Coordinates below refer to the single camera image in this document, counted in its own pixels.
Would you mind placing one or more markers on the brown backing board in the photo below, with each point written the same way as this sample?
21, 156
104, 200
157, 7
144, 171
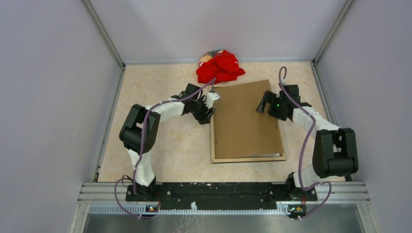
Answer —
246, 120

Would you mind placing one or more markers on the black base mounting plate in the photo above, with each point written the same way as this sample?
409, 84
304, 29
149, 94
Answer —
223, 196

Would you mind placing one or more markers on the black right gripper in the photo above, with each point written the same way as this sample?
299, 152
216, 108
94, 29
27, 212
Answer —
270, 98

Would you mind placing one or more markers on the landscape photo print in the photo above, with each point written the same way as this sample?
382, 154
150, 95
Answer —
267, 155

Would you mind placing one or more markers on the aluminium front rail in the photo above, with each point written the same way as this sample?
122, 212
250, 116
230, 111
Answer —
110, 198

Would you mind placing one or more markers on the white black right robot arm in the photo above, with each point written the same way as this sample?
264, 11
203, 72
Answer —
335, 148

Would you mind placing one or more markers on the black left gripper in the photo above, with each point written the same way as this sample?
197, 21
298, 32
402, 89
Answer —
203, 118

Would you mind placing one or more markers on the light wooden picture frame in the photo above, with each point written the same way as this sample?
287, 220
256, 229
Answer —
244, 159

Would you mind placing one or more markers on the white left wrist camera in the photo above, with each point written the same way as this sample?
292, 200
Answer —
211, 98

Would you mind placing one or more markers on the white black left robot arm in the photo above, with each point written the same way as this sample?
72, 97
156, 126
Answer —
139, 131

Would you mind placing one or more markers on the crumpled red cloth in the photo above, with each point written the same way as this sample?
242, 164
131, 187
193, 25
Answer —
221, 65

